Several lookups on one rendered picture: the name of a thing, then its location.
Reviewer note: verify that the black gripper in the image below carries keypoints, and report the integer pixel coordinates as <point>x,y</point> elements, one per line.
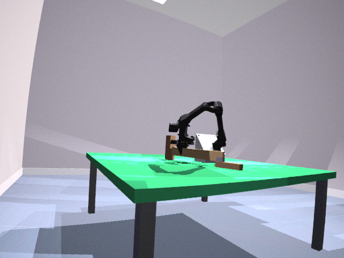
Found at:
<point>181,144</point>

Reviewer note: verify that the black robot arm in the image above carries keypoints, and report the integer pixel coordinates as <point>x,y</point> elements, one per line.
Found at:
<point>184,120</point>

